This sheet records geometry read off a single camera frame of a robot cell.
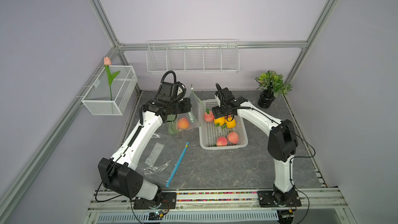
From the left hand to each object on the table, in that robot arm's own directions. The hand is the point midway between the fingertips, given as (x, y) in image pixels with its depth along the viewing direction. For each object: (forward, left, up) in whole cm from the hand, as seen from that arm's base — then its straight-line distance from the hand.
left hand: (191, 106), depth 76 cm
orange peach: (-1, +6, -14) cm, 15 cm away
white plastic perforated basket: (-1, -9, -26) cm, 28 cm away
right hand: (+7, -16, -15) cm, 23 cm away
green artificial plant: (+17, -48, -2) cm, 51 cm away
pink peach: (+7, -10, -21) cm, 24 cm away
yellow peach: (+4, -17, -21) cm, 28 cm away
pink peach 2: (-11, -15, -21) cm, 28 cm away
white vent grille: (-41, +41, -28) cm, 64 cm away
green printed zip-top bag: (-3, +3, -9) cm, 9 cm away
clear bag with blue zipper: (-15, +21, -27) cm, 37 cm away
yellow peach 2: (+1, -23, -21) cm, 31 cm away
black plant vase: (+18, -50, -17) cm, 55 cm away
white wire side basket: (-1, +41, +8) cm, 42 cm away
